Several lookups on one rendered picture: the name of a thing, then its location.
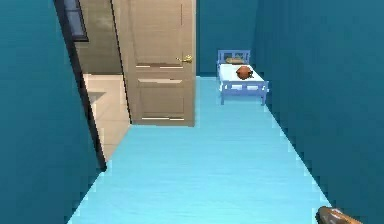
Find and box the orange basketball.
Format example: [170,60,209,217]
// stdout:
[235,65,254,81]

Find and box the tan wooden room door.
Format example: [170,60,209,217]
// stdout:
[111,0,197,128]

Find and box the blue framed bed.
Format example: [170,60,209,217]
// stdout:
[216,49,270,107]

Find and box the dark framed window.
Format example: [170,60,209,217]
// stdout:
[63,0,90,43]

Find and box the brown rounded object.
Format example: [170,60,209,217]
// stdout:
[315,205,364,224]

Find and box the gold door handle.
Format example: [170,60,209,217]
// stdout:
[176,54,194,65]

